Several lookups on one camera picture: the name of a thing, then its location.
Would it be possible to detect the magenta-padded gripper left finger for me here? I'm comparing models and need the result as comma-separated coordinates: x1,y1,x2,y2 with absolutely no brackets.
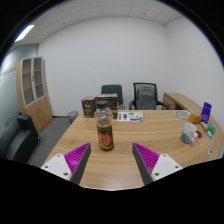
40,142,92,186

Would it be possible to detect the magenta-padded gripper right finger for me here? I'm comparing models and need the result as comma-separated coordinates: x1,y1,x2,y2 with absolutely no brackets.
132,142,184,186

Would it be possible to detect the clear drink bottle black cap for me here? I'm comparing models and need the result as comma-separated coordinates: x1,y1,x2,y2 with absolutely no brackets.
93,99,115,152

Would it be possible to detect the grey waste bin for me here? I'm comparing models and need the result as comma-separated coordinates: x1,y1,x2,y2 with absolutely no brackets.
67,110,80,125

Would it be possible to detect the white green printed leaflet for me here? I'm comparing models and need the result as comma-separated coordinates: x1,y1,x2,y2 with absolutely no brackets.
116,111,144,123

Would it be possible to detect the white mug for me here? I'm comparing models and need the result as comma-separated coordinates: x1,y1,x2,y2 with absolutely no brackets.
179,122,199,145

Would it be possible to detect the grey mesh office chair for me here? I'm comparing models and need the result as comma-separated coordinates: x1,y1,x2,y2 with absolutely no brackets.
128,81,170,111

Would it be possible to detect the orange-brown box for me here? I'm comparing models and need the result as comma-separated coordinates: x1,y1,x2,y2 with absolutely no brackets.
188,112,203,125

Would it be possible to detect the black leather armchair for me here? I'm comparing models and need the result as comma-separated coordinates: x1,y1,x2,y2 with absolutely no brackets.
0,114,41,163

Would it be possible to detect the small tan box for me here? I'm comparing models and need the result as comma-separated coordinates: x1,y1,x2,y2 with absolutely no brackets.
199,121,210,132

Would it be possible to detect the wooden side cabinet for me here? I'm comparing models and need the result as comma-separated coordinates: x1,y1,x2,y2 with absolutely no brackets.
162,92,204,113

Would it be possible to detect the large brown cardboard box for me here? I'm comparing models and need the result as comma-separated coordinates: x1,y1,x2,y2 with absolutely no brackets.
95,93,120,120

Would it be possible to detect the green packets stack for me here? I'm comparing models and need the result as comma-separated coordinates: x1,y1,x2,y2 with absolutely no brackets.
206,121,217,136

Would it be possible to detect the purple pouch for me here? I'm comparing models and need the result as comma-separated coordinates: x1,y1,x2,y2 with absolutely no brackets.
200,101,213,125

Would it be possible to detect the black office chair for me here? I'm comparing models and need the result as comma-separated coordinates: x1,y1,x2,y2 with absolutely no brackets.
100,84,125,108

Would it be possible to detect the wooden cabinet with glass doors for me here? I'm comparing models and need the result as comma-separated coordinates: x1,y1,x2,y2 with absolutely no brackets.
15,56,54,134

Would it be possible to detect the ceiling light panel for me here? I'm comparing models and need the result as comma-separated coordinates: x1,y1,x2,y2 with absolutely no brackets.
13,24,36,43

